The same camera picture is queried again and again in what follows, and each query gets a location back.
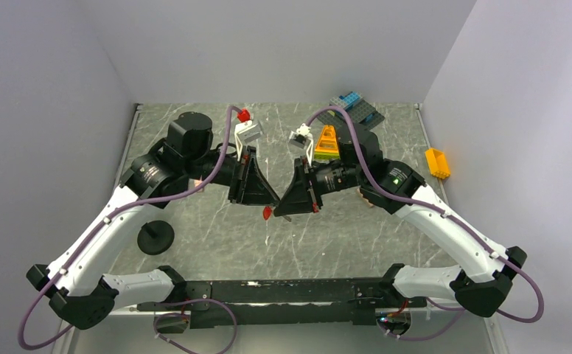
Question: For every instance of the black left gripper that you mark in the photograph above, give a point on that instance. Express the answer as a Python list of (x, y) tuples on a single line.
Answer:
[(248, 184)]

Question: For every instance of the orange triangular toy piece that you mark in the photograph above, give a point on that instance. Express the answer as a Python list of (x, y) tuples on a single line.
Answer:
[(327, 146)]

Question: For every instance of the black round microphone stand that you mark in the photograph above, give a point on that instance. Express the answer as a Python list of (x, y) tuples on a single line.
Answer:
[(155, 237)]

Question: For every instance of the red key tag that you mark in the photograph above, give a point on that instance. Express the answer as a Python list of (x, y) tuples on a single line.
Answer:
[(267, 213)]

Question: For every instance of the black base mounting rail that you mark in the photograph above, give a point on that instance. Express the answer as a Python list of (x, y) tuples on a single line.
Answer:
[(358, 301)]

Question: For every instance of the grey brick baseplate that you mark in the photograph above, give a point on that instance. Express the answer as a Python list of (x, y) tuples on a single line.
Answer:
[(363, 113)]

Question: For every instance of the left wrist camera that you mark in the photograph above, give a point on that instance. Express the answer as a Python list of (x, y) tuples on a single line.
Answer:
[(246, 131)]

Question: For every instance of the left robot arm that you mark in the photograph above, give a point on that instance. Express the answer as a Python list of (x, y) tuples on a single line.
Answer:
[(80, 288)]

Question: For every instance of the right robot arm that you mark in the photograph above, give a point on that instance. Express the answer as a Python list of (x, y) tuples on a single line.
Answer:
[(484, 271)]

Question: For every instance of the yellow toy bin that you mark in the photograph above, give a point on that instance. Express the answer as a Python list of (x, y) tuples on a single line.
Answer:
[(437, 163)]

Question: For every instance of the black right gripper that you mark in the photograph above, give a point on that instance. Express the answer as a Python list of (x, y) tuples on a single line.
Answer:
[(300, 195)]

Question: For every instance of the blue toy bricks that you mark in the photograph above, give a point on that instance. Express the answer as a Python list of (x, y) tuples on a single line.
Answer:
[(350, 99)]

